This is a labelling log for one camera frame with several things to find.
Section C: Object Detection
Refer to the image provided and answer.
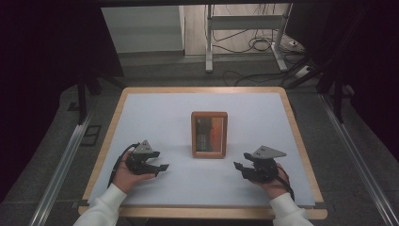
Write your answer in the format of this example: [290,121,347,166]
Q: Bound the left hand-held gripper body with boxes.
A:
[124,139,158,176]

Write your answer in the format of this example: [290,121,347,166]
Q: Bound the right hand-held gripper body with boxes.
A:
[243,144,288,184]

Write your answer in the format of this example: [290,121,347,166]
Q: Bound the wooden picture frame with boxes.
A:
[190,110,229,159]

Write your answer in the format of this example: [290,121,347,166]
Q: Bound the person's left hand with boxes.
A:
[112,159,156,195]

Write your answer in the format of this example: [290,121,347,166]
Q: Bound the person's right hand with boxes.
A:
[250,162,291,200]

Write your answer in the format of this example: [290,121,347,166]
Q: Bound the black stand legs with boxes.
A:
[75,70,127,125]
[283,55,347,124]

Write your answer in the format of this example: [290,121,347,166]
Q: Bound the white power strip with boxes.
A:
[294,65,315,79]

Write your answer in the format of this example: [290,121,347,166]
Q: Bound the white cabinet panel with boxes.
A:
[101,5,186,55]

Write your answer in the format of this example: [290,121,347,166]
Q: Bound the dark curtain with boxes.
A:
[0,0,124,202]
[286,0,399,154]

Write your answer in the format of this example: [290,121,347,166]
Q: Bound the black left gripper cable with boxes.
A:
[107,142,141,189]

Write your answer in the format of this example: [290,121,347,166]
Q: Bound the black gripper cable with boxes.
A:
[107,142,141,189]
[275,164,296,202]

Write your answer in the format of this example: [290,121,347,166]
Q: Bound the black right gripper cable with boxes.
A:
[275,164,296,202]

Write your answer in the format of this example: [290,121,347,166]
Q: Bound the black floor bracket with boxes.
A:
[79,124,103,148]

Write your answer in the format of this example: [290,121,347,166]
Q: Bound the aluminium floor rail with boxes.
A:
[318,93,399,226]
[28,114,92,226]

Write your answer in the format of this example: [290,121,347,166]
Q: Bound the tangle of floor cables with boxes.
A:
[210,27,310,88]

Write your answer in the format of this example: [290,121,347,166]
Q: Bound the white metal desk frame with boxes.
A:
[204,3,294,74]

